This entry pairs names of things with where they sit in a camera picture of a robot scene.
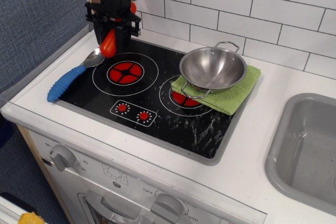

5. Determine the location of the grey right oven knob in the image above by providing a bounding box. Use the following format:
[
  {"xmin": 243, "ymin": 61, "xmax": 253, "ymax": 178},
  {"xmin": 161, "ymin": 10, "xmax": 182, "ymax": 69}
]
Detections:
[{"xmin": 150, "ymin": 194, "xmax": 184, "ymax": 223}]

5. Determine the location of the grey left oven knob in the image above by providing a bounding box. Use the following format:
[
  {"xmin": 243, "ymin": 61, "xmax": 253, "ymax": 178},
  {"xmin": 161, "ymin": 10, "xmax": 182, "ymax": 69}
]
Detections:
[{"xmin": 50, "ymin": 145, "xmax": 76, "ymax": 172}]

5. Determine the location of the green microfiber cloth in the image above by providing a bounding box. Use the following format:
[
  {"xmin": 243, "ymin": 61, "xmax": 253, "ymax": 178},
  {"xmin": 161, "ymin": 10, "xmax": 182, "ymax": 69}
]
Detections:
[{"xmin": 171, "ymin": 65, "xmax": 261, "ymax": 115}]

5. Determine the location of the blue handled metal spoon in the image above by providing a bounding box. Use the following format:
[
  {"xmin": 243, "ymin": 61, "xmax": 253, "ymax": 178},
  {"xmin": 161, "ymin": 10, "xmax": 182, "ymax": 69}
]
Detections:
[{"xmin": 47, "ymin": 48, "xmax": 104, "ymax": 102}]

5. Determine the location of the small steel wok pan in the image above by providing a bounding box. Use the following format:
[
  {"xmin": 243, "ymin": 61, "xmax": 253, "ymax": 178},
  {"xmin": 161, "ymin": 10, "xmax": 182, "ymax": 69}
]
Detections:
[{"xmin": 179, "ymin": 41, "xmax": 247, "ymax": 99}]

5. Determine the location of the yellow object at bottom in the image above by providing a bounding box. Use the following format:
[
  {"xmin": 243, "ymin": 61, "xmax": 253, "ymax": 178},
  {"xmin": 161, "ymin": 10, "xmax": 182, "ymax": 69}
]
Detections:
[{"xmin": 18, "ymin": 212, "xmax": 45, "ymax": 224}]

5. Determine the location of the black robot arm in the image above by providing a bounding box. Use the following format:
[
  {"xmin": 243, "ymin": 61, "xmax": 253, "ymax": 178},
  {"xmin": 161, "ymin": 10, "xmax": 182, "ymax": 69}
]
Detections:
[{"xmin": 85, "ymin": 0, "xmax": 141, "ymax": 58}]

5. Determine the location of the grey plastic sink basin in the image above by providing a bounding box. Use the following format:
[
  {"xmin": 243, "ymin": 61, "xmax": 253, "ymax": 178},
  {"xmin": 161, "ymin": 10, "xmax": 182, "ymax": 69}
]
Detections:
[{"xmin": 265, "ymin": 93, "xmax": 335, "ymax": 215}]

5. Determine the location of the black toy stove top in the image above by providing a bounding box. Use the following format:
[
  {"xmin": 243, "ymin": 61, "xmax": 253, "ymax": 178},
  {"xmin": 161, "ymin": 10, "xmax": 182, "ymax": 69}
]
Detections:
[{"xmin": 58, "ymin": 39, "xmax": 242, "ymax": 165}]

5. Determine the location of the white toy oven front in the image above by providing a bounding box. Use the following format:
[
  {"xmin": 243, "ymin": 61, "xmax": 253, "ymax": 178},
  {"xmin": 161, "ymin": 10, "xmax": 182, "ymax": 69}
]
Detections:
[{"xmin": 30, "ymin": 132, "xmax": 266, "ymax": 223}]

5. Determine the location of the grey oven knob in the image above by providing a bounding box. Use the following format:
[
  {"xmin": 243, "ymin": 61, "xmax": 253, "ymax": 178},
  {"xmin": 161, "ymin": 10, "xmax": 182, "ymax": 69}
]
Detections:
[
  {"xmin": 150, "ymin": 194, "xmax": 184, "ymax": 223},
  {"xmin": 50, "ymin": 145, "xmax": 76, "ymax": 172}
]

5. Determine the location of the red toy sausage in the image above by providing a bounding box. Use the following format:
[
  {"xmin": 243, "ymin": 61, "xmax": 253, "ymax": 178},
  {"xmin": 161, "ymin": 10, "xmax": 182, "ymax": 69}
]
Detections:
[{"xmin": 99, "ymin": 1, "xmax": 141, "ymax": 58}]

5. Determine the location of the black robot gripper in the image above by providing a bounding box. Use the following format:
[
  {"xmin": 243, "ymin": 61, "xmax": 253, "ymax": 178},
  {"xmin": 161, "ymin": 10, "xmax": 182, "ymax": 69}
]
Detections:
[{"xmin": 85, "ymin": 0, "xmax": 133, "ymax": 53}]

